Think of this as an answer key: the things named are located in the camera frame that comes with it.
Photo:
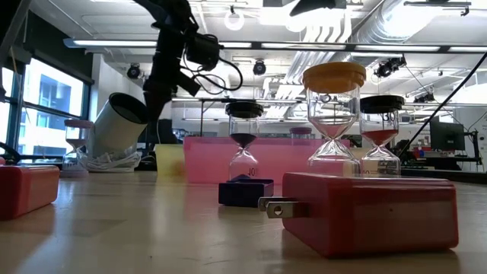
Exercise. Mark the black computer monitor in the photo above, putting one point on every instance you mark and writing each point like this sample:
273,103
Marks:
165,131
447,135

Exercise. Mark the grey rig frame post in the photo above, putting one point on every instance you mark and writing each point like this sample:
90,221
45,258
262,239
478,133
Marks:
15,23

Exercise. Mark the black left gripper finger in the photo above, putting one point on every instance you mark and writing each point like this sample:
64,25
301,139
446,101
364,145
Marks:
155,104

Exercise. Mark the black cap hourglass blue sand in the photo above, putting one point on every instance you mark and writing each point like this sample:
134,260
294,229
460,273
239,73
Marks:
244,109

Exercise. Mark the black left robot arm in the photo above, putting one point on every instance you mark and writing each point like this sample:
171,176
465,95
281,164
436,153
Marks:
171,11

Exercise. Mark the silver ventilation duct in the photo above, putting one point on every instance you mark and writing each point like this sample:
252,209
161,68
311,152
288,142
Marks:
380,23

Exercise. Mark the black ceiling camera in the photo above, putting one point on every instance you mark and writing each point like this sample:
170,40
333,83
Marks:
390,66
424,98
259,67
134,71

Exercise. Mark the red translucent plastic bin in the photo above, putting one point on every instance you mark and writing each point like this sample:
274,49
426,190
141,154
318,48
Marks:
205,160

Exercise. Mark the red wall charger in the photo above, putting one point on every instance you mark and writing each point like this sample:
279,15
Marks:
373,213
26,190

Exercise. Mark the orange cap hourglass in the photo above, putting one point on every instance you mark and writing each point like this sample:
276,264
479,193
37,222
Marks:
334,78

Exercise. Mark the black cap hourglass red sand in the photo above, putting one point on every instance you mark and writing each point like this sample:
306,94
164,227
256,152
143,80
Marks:
382,103

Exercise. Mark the black background desk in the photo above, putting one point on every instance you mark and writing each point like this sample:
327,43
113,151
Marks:
437,163

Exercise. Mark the yellow translucent plastic bin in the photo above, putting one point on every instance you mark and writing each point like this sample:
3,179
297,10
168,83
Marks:
169,160

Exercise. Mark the lavender cap hourglass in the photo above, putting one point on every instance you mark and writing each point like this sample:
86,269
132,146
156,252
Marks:
300,130
78,123

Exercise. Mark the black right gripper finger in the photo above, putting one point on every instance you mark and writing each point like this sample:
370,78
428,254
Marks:
319,5

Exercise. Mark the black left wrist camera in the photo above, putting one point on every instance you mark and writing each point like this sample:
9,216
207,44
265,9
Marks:
203,51

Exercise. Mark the rig light bar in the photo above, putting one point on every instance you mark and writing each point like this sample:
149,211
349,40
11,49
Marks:
114,43

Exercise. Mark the dark blue digital timer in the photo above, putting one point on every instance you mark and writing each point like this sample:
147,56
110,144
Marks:
243,194

